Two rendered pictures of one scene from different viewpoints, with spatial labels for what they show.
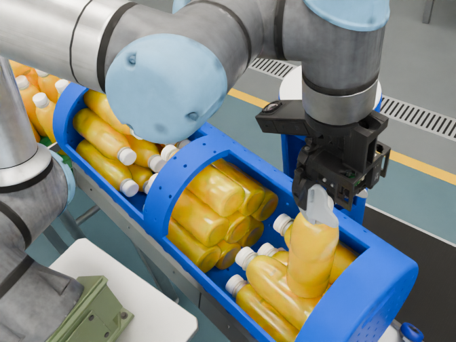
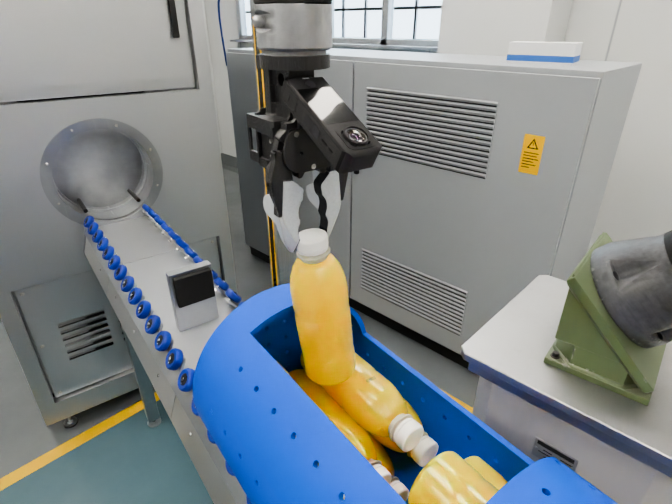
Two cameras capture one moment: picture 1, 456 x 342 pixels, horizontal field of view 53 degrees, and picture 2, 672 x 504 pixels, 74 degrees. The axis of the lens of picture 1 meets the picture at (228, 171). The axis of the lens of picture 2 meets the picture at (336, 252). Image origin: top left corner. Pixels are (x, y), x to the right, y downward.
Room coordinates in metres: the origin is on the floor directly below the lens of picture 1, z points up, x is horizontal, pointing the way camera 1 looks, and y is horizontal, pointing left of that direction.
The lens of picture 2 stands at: (0.84, -0.11, 1.58)
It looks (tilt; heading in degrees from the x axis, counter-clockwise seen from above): 27 degrees down; 178
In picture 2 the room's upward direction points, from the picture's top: straight up
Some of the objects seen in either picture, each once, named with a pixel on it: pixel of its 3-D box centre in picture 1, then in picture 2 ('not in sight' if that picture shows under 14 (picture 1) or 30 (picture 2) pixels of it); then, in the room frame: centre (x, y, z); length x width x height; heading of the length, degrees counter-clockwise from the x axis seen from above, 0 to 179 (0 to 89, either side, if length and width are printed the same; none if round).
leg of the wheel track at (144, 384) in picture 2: not in sight; (140, 368); (-0.60, -0.86, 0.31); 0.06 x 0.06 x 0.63; 34
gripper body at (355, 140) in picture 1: (340, 146); (293, 114); (0.35, -0.13, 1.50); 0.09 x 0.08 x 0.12; 34
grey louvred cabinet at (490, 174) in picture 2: not in sight; (379, 190); (-1.60, 0.25, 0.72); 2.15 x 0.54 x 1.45; 44
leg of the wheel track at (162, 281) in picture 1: (155, 267); not in sight; (0.95, 0.36, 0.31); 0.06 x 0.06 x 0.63; 34
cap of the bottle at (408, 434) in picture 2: (245, 257); (408, 434); (0.45, 0.00, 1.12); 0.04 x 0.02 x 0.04; 124
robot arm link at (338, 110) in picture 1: (340, 87); (291, 31); (0.35, -0.13, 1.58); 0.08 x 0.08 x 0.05
